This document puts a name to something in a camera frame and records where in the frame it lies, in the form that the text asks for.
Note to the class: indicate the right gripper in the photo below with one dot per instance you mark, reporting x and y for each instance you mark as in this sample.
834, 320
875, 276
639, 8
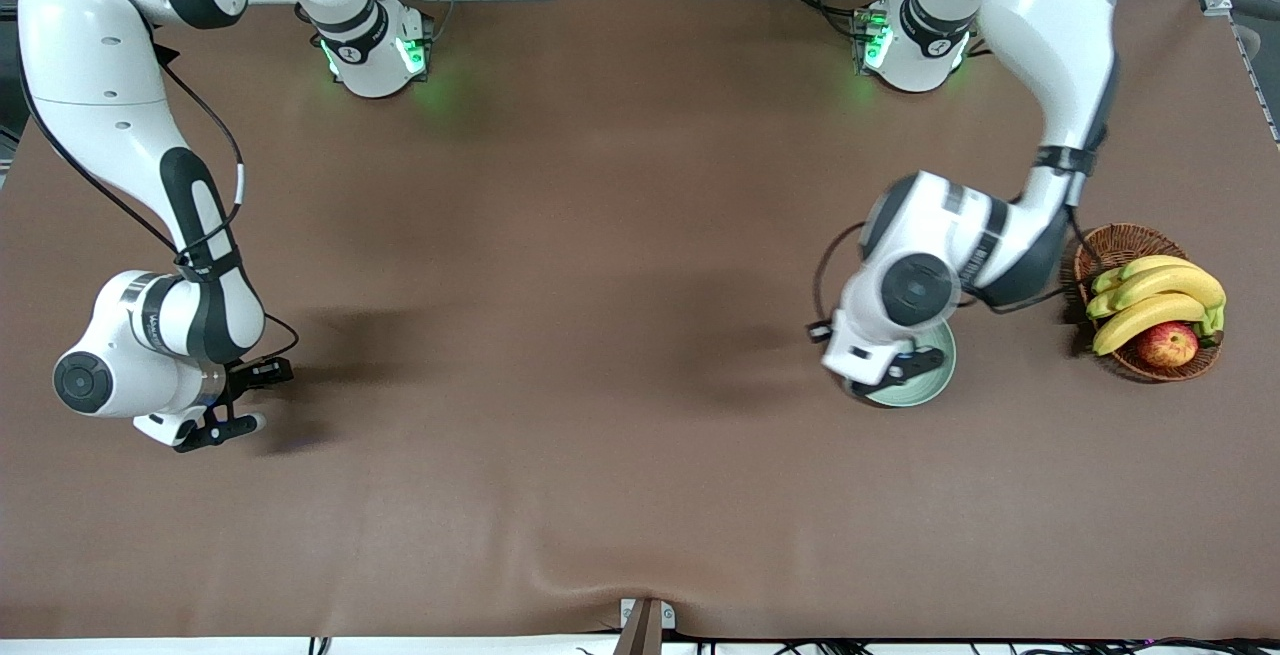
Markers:
243, 378

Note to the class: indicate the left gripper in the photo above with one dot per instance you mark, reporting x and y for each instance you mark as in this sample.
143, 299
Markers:
812, 333

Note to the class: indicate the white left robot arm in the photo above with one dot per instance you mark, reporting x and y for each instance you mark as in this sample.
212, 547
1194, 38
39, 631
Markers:
1050, 15

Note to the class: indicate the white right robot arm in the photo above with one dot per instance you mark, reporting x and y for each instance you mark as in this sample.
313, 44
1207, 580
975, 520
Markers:
90, 65

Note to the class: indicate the pale green round plate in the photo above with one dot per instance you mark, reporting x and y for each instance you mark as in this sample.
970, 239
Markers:
930, 387

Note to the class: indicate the grey metal clamp plate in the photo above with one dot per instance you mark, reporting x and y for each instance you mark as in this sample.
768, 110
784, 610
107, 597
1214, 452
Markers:
668, 617

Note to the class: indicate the small green banana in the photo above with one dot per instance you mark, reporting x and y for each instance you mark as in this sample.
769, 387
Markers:
1105, 280
1100, 305

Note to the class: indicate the brown wicker basket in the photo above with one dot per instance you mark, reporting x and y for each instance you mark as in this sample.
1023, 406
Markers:
1115, 245

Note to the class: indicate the brown table mat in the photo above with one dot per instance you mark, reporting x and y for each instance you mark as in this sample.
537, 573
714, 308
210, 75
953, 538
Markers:
600, 435

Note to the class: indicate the red apple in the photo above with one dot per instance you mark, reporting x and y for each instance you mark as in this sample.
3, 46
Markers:
1167, 345

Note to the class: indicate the large yellow banana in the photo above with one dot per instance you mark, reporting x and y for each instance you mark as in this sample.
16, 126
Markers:
1175, 283

